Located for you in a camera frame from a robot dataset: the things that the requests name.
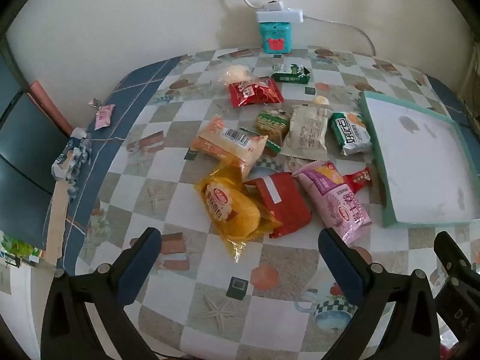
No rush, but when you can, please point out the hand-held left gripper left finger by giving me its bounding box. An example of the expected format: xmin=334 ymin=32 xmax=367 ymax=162
xmin=40 ymin=227 xmax=163 ymax=360

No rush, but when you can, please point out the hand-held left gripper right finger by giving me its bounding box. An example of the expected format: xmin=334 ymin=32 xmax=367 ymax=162
xmin=318 ymin=227 xmax=439 ymax=360

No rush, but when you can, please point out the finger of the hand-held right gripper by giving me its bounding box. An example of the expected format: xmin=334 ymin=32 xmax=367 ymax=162
xmin=434 ymin=231 xmax=478 ymax=290

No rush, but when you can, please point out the pink purple snack packet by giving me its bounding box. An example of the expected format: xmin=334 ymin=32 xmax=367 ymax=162
xmin=292 ymin=160 xmax=373 ymax=246

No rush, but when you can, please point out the red square snack packet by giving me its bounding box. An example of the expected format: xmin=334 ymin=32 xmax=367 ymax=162
xmin=244 ymin=172 xmax=313 ymax=239

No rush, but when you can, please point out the small red snack packet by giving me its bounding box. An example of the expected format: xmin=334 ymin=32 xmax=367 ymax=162
xmin=343 ymin=167 xmax=374 ymax=193

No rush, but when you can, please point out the green-rimmed white tray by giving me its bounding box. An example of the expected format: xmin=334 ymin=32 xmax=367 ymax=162
xmin=358 ymin=91 xmax=480 ymax=229

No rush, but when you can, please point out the yellow bread packet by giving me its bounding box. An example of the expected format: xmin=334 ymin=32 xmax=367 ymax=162
xmin=194 ymin=163 xmax=283 ymax=264

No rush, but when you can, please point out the green white cracker packet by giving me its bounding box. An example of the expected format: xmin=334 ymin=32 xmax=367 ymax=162
xmin=328 ymin=111 xmax=373 ymax=157

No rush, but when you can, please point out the beige snack packet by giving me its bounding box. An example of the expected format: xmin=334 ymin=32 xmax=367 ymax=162
xmin=280 ymin=105 xmax=334 ymax=160

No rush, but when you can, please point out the orange barcode snack packet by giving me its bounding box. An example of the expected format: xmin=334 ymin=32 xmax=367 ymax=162
xmin=190 ymin=114 xmax=269 ymax=179

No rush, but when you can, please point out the green wafer packet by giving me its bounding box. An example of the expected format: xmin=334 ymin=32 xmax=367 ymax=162
xmin=255 ymin=108 xmax=290 ymax=147

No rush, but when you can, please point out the red white snack packet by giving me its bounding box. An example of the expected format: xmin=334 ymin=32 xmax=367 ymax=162
xmin=228 ymin=77 xmax=285 ymax=109

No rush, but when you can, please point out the dark green snack packet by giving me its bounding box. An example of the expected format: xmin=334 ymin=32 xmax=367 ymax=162
xmin=271 ymin=63 xmax=312 ymax=84

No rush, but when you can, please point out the clear bun packet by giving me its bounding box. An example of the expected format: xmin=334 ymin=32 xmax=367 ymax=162
xmin=219 ymin=64 xmax=259 ymax=85

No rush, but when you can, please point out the green plastic bag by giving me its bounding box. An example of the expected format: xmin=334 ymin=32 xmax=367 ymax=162
xmin=0 ymin=232 xmax=42 ymax=268

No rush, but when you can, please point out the crumpled blue white wrapper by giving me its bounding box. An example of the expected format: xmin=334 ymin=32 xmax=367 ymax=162
xmin=50 ymin=127 xmax=92 ymax=203

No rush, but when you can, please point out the dark cabinet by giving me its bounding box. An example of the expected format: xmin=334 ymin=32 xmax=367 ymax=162
xmin=0 ymin=39 xmax=74 ymax=251

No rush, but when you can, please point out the checked printed tablecloth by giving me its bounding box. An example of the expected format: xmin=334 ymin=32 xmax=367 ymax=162
xmin=47 ymin=46 xmax=480 ymax=360

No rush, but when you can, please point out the brown wooden strip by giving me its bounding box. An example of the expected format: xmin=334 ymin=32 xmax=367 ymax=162
xmin=28 ymin=80 xmax=74 ymax=136

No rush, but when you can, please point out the teal box with red label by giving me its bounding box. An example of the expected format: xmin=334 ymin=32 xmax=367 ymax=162
xmin=259 ymin=22 xmax=292 ymax=55

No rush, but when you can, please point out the white power strip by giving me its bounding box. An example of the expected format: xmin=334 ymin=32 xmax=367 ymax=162
xmin=256 ymin=0 xmax=304 ymax=24

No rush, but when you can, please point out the white power cable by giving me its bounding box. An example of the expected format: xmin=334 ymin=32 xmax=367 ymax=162
xmin=302 ymin=15 xmax=376 ymax=56

